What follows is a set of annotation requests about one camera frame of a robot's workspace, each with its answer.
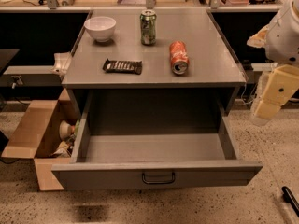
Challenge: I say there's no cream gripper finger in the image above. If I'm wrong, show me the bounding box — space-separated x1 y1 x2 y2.
250 64 299 126
247 25 269 48

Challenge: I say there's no orange coke can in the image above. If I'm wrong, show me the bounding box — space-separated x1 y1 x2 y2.
169 41 190 75

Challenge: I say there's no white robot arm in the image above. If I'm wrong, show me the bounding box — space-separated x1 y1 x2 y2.
247 0 299 126

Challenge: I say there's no green soda can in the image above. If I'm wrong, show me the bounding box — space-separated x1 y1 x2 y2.
140 9 157 45

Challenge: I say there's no grey open top drawer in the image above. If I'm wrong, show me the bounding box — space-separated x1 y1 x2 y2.
52 89 263 190

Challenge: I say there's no black rod on floor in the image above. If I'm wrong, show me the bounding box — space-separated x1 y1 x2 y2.
281 186 299 217

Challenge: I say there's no dark snack bar wrapper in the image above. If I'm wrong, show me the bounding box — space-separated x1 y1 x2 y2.
102 59 142 75

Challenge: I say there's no white bowl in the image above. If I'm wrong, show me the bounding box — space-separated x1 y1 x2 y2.
84 16 116 42

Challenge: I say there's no white cup in box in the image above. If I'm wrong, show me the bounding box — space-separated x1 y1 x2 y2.
59 120 74 140

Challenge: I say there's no brown cardboard box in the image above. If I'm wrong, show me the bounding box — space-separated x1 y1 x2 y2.
2 89 78 191

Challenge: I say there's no black drawer handle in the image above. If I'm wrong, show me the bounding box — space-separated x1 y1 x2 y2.
141 172 176 185

